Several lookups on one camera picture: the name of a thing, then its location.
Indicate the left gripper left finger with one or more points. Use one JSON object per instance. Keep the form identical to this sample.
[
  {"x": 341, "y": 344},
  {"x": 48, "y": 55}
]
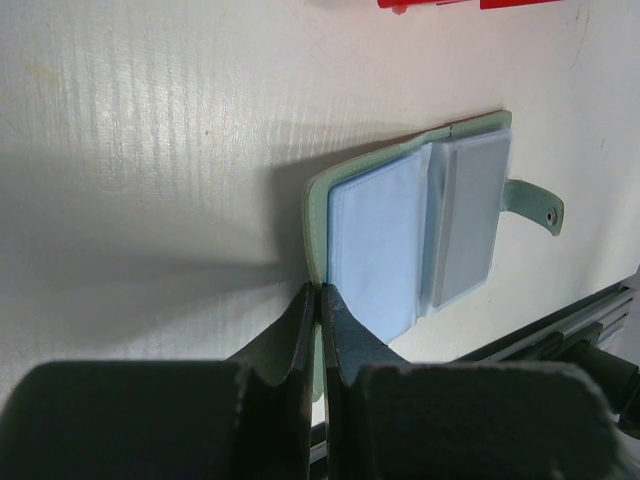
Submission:
[{"x": 245, "y": 417}]

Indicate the green leather card holder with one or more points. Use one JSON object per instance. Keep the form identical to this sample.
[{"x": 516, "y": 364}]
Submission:
[{"x": 368, "y": 225}]

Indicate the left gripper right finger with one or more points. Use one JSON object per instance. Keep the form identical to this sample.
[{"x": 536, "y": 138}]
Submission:
[{"x": 508, "y": 420}]

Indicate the red plastic card bin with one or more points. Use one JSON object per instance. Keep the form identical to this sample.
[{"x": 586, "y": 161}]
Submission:
[{"x": 402, "y": 6}]

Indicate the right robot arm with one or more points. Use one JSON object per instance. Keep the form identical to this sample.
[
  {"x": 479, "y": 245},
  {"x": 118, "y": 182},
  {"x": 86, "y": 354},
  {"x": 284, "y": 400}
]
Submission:
[{"x": 618, "y": 379}]

